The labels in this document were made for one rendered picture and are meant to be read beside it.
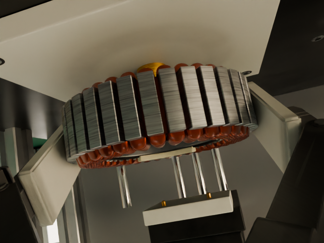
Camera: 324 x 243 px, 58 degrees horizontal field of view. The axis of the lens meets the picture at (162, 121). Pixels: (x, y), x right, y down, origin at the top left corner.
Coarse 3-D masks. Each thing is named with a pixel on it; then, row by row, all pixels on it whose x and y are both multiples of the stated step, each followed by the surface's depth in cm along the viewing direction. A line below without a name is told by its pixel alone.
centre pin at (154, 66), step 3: (150, 63) 18; (153, 63) 18; (156, 63) 18; (159, 63) 18; (162, 63) 18; (141, 66) 18; (144, 66) 18; (147, 66) 18; (150, 66) 18; (153, 66) 18; (156, 66) 18; (159, 66) 18; (138, 69) 18; (153, 69) 18; (156, 69) 18
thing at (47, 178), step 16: (48, 144) 16; (64, 144) 17; (32, 160) 14; (48, 160) 15; (64, 160) 16; (32, 176) 13; (48, 176) 14; (64, 176) 16; (32, 192) 13; (48, 192) 14; (64, 192) 16; (48, 208) 14; (48, 224) 14
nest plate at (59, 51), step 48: (96, 0) 12; (144, 0) 12; (192, 0) 12; (240, 0) 13; (0, 48) 13; (48, 48) 14; (96, 48) 15; (144, 48) 16; (192, 48) 17; (240, 48) 18
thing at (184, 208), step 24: (216, 168) 31; (216, 192) 23; (144, 216) 20; (168, 216) 19; (192, 216) 19; (216, 216) 21; (240, 216) 20; (168, 240) 21; (192, 240) 21; (216, 240) 21; (240, 240) 20
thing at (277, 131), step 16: (256, 96) 16; (256, 112) 16; (272, 112) 13; (288, 112) 13; (256, 128) 17; (272, 128) 14; (288, 128) 12; (272, 144) 14; (288, 144) 12; (288, 160) 13
